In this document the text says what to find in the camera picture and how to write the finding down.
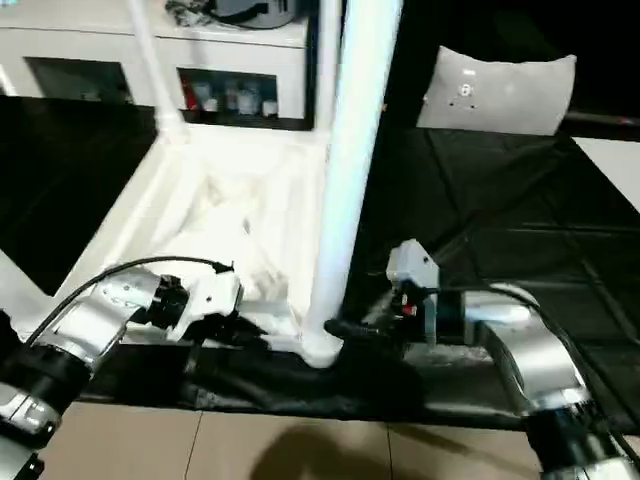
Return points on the white plastic table top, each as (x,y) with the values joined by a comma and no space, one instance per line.
(220,220)

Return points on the white plastic table leg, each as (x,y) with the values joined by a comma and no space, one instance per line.
(326,60)
(25,272)
(350,150)
(155,70)

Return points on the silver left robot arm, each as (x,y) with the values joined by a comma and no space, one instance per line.
(80,340)

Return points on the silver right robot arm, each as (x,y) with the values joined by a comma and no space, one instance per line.
(530,350)

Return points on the black work mat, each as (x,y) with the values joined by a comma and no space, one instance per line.
(500,220)

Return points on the white flat board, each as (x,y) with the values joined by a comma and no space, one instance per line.
(615,165)

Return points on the white glass-door cabinet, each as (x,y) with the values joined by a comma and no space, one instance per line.
(120,60)

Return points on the small clutter pile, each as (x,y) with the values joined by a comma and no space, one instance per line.
(188,10)

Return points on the dark bag on cabinet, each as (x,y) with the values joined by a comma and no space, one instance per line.
(255,10)

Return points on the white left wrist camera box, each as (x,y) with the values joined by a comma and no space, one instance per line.
(215,295)

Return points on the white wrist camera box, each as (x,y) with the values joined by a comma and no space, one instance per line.
(215,295)
(410,265)

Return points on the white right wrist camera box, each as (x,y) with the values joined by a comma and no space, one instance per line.
(410,265)

